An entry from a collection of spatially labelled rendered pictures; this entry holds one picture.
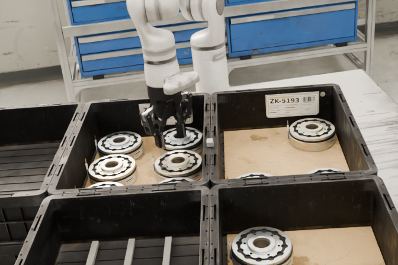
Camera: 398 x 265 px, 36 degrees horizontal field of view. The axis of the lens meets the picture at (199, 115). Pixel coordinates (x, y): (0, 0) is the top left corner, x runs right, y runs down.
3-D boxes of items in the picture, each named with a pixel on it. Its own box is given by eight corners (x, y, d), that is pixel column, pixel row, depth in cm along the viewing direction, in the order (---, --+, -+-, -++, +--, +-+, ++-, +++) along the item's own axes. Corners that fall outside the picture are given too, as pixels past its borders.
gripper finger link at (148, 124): (141, 109, 130) (151, 129, 134) (135, 115, 130) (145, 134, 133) (149, 113, 129) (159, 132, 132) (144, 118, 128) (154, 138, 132)
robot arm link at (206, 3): (225, -19, 157) (231, 43, 165) (192, -19, 161) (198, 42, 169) (214, -9, 150) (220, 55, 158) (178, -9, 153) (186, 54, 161)
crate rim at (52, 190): (87, 109, 147) (86, 100, 146) (211, 100, 145) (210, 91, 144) (47, 205, 111) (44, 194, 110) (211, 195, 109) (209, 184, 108)
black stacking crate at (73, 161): (95, 144, 151) (87, 103, 146) (214, 136, 149) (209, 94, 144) (58, 246, 115) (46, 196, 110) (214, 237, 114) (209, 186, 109)
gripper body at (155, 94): (166, 67, 135) (170, 104, 140) (136, 80, 130) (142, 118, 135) (189, 74, 130) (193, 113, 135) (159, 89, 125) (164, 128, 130)
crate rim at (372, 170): (211, 100, 145) (210, 91, 144) (338, 91, 143) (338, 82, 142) (211, 195, 109) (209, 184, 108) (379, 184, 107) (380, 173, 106)
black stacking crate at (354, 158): (215, 136, 149) (211, 94, 144) (337, 128, 147) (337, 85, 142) (215, 237, 114) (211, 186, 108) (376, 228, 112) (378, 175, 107)
